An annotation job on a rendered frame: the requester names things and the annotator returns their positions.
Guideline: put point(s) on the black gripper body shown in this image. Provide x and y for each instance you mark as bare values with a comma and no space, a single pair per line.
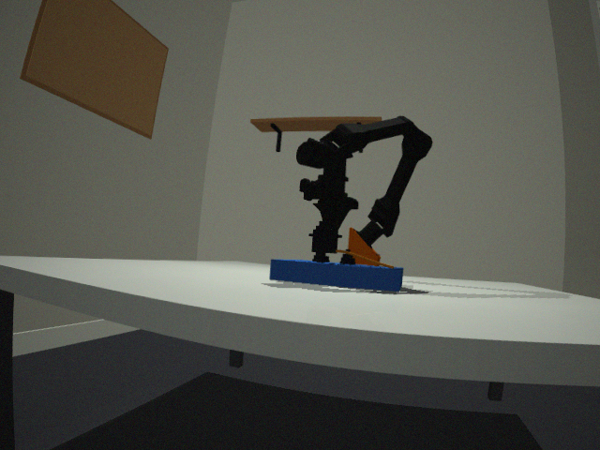
332,190

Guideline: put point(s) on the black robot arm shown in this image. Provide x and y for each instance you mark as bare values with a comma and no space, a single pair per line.
352,138

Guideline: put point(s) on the blue flat deck plate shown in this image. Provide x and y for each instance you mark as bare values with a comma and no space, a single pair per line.
343,274

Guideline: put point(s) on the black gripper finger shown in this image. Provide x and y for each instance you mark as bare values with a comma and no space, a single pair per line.
342,212
328,213

